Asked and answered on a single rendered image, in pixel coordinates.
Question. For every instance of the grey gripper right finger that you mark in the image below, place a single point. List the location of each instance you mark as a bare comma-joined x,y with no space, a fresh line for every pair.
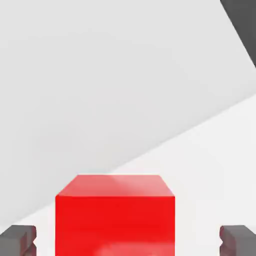
240,241

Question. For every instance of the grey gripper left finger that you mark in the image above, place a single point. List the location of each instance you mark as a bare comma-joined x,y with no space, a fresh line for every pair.
14,240

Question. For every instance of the small red cube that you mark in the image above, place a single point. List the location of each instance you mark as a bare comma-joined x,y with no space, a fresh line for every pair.
115,220

